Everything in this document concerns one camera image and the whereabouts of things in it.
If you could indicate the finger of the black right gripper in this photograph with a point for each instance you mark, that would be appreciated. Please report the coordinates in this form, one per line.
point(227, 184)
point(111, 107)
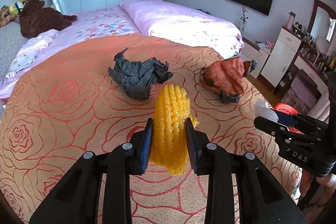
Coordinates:
point(281, 132)
point(313, 123)

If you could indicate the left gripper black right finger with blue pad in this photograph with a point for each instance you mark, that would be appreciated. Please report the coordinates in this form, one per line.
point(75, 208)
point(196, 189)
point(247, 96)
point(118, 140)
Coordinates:
point(241, 189)

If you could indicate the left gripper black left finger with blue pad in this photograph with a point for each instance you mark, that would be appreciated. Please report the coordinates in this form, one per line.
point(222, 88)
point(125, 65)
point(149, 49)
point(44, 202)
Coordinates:
point(75, 198)

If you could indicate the clear plastic bag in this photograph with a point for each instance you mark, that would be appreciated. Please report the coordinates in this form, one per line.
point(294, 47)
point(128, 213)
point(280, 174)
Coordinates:
point(262, 109)

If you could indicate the yellow foam net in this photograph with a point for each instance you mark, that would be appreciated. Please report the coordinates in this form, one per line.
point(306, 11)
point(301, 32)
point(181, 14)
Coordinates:
point(169, 140)

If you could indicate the person's right hand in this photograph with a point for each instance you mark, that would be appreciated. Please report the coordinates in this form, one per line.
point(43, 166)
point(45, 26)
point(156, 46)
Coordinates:
point(328, 182)

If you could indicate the red plastic basket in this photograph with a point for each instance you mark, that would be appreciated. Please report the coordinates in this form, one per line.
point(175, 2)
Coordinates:
point(289, 117)

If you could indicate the crumpled brown wrapper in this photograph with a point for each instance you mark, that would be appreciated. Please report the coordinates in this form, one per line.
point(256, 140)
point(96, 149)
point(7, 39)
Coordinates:
point(226, 76)

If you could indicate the white bedside table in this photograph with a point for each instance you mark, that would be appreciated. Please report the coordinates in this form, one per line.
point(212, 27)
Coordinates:
point(255, 51)

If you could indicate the white tall cabinet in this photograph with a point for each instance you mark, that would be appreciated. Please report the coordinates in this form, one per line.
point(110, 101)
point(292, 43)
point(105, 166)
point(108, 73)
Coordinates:
point(283, 53)

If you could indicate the orange rose pattern blanket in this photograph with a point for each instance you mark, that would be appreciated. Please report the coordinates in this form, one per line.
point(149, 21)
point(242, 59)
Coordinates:
point(68, 105)

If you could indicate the pink thermos bottle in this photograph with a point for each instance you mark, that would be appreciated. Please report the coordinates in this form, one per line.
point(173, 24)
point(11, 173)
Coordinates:
point(290, 21)

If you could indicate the pink pillow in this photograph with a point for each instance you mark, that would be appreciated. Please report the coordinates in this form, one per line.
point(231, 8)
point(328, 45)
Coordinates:
point(29, 51)

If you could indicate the pink folded duvet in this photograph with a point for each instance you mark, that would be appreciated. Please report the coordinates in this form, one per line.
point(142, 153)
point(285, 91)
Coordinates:
point(184, 25)

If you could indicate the pink floral bed sheet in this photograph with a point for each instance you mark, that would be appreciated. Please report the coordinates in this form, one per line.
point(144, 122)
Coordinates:
point(89, 25)

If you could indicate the brown teddy bear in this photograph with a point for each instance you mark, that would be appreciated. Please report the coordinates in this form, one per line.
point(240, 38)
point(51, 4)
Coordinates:
point(35, 19)

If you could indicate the yellow green plush toy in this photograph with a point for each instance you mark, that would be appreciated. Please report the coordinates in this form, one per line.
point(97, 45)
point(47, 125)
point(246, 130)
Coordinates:
point(11, 12)

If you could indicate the dresser mirror brown frame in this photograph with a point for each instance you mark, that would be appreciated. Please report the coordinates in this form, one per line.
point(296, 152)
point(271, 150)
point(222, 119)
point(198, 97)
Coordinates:
point(322, 22)

